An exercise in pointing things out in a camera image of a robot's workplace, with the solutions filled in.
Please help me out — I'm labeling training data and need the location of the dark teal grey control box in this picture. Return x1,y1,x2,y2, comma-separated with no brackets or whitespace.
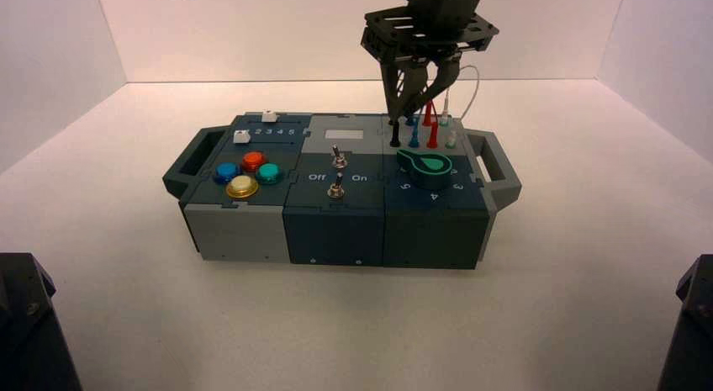
162,110,523,271

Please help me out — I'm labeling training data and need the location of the blue push button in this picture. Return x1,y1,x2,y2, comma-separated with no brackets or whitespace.
214,161,242,185

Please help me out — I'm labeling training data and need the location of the blue plug wire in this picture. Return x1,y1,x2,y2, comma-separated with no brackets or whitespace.
405,114,423,150

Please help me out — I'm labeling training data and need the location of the red push button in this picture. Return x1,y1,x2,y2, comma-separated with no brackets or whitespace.
240,151,269,173

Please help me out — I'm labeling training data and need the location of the yellow push button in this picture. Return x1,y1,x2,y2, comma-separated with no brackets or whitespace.
225,175,261,200

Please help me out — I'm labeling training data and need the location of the white plug wire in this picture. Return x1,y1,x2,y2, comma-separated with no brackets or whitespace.
438,64,481,151

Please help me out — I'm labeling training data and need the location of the green rotary knob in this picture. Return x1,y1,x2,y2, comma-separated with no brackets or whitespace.
396,149,453,193

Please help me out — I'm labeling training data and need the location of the teal push button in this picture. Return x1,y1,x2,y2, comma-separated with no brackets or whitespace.
255,163,284,186

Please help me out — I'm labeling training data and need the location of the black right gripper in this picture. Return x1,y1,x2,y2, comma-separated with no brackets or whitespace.
360,0,500,125

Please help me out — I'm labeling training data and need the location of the red plug wire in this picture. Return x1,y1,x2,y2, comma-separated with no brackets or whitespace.
421,101,441,150

